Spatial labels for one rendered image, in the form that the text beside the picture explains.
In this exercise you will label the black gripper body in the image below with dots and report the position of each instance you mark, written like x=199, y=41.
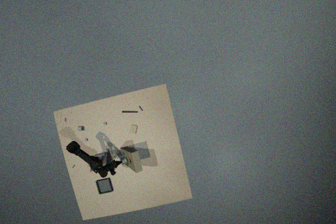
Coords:
x=111, y=165

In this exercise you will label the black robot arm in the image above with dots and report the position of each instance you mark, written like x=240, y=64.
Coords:
x=95, y=164

